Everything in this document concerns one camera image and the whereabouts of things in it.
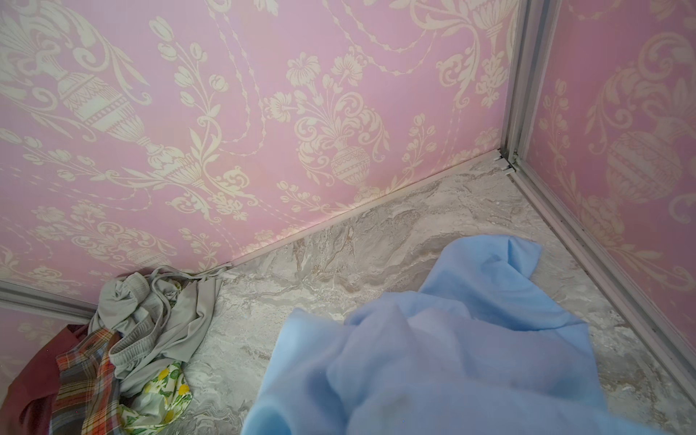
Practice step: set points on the light blue shirt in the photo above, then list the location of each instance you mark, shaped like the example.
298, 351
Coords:
478, 349

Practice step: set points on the grey crumpled cloth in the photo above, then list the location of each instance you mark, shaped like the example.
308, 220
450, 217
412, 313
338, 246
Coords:
160, 318

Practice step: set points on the floral yellow green cloth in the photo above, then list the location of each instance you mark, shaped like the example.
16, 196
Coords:
162, 400

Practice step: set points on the maroon cloth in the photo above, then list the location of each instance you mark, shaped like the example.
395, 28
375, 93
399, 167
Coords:
27, 408

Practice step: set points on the plaid flannel shirt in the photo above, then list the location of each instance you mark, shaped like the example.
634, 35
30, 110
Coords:
89, 395

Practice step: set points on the aluminium corner post right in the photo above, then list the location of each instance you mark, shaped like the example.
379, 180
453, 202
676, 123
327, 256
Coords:
535, 27

